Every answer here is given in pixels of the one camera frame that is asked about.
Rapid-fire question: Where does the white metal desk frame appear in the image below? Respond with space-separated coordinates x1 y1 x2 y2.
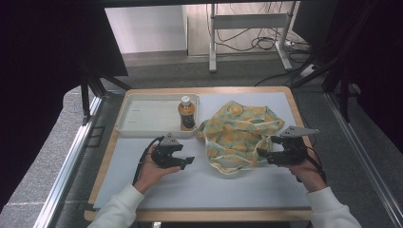
207 1 299 73

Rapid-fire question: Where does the white power strip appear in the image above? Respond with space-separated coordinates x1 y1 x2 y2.
298 64 318 78

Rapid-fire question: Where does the person's right hand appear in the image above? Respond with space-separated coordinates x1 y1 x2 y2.
278 158 326 194

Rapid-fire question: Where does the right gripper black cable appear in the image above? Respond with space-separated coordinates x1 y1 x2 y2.
297 144 328 185

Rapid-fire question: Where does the tangle of black floor cables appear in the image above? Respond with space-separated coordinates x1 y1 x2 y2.
215 2 307 54

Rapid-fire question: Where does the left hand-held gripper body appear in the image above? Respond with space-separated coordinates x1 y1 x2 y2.
151 132 182 170

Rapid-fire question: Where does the white plastic tray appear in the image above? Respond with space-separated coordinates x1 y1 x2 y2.
115 93 201 139

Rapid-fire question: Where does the black metal stand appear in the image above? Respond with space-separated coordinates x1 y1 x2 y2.
291 51 354 124
78 61 133 125

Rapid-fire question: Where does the aluminium rail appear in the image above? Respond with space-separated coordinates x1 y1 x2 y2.
32 94 105 228
326 92 403 228

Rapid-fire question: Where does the person's left hand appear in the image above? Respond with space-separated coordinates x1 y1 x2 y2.
133 156 182 195

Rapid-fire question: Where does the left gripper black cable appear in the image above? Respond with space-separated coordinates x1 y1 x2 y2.
131 135 166 186

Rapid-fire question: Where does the orange drink bottle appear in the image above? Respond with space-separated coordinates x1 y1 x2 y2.
177 95 198 132

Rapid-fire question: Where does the pale blue table mat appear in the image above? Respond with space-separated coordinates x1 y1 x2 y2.
93 91 312 210

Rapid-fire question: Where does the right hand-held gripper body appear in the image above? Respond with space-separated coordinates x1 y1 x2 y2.
275 125 319 166

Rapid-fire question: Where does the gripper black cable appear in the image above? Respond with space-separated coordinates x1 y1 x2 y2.
297 144 328 185
131 135 166 186

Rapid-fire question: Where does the black curtain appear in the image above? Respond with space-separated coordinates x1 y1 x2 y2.
293 0 403 155
0 0 129 212

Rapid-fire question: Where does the lemon print cloth bag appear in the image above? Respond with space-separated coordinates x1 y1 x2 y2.
197 100 286 175

